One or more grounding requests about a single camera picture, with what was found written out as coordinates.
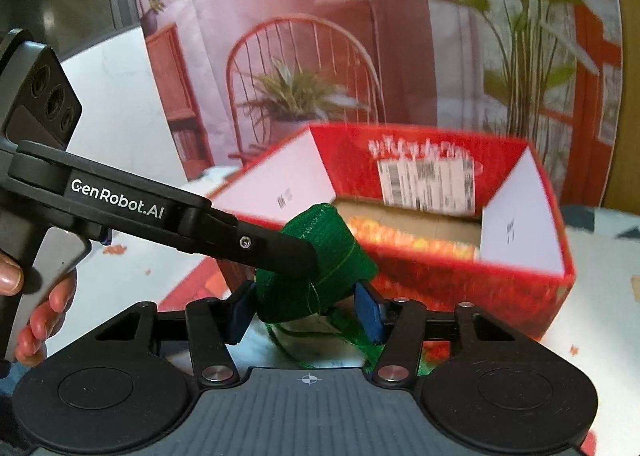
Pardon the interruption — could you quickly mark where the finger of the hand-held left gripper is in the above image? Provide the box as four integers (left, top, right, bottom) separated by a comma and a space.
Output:
192, 209, 319, 277

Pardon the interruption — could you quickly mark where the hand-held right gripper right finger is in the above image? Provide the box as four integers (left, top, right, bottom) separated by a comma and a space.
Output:
355, 282, 516, 384

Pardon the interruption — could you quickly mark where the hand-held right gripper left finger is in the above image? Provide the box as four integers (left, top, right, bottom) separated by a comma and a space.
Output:
95, 282, 257, 387

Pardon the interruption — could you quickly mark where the green knitted cloth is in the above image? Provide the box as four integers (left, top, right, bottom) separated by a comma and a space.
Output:
254, 203, 436, 379

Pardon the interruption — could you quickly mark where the red cardboard box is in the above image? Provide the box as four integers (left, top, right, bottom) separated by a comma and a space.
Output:
162, 123, 577, 343

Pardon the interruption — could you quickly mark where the person's left hand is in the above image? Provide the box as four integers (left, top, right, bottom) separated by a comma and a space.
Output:
0, 256, 79, 368

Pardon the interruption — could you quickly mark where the white panel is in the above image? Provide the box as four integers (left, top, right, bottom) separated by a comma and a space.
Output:
59, 24, 193, 184

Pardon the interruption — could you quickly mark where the printed white table cloth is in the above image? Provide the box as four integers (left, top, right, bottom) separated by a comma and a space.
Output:
42, 216, 640, 456

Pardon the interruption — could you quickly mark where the checkered cloth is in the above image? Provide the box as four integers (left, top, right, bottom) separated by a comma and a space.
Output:
559, 205, 640, 243

